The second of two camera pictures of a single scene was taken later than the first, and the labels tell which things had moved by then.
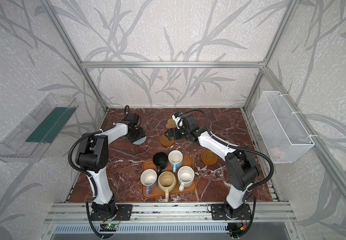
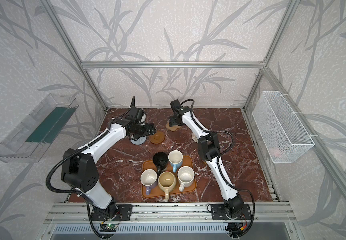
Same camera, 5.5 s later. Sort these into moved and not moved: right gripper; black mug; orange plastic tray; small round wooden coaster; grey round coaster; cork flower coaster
Moved: small round wooden coaster; right gripper
Not moved: black mug; cork flower coaster; orange plastic tray; grey round coaster
